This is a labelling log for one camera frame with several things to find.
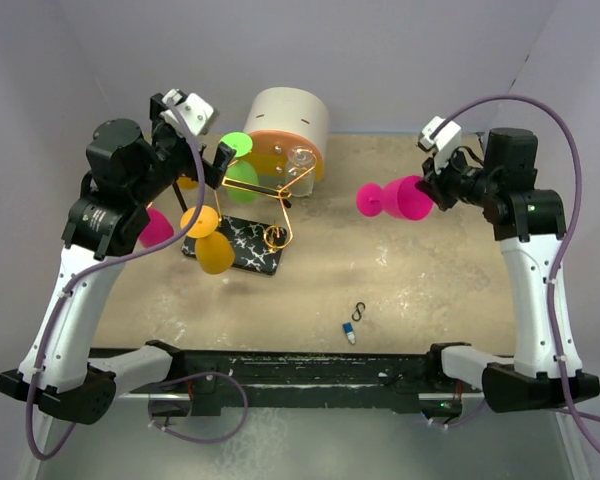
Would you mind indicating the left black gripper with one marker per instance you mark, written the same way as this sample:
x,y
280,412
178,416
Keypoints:
x,y
160,131

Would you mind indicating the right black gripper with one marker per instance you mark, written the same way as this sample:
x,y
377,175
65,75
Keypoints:
x,y
434,182

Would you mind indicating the green wine glass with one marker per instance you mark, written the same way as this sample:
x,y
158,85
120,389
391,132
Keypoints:
x,y
242,170

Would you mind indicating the orange wine glass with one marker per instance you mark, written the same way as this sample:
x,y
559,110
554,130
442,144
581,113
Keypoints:
x,y
186,183
213,250

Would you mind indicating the pink wine glass front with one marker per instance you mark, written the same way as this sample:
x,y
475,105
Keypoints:
x,y
400,199

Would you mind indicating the pink wine glass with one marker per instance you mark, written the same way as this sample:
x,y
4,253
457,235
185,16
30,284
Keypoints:
x,y
158,230
400,199

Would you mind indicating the clear wine glass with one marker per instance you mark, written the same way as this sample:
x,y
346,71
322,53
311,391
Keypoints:
x,y
300,171

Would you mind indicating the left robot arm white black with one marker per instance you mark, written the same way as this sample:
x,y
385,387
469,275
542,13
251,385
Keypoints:
x,y
127,171

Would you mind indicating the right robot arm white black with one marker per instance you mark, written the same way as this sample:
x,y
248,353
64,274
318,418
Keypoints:
x,y
529,226

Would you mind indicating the white round drawer cabinet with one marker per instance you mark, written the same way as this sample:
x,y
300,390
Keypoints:
x,y
281,119

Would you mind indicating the black s-hook carabiner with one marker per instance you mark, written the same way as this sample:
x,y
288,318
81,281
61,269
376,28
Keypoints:
x,y
358,311

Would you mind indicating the small blue white bottle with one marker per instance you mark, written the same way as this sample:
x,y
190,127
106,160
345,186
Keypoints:
x,y
349,333

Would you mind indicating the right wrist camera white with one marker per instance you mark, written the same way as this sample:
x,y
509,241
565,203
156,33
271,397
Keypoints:
x,y
439,139

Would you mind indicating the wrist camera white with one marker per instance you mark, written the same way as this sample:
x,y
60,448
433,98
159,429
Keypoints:
x,y
188,112
439,139

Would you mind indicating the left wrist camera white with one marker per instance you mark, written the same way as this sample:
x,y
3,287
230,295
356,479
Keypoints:
x,y
188,112

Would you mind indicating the gold wire wine glass rack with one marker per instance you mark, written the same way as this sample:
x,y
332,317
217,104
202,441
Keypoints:
x,y
258,231

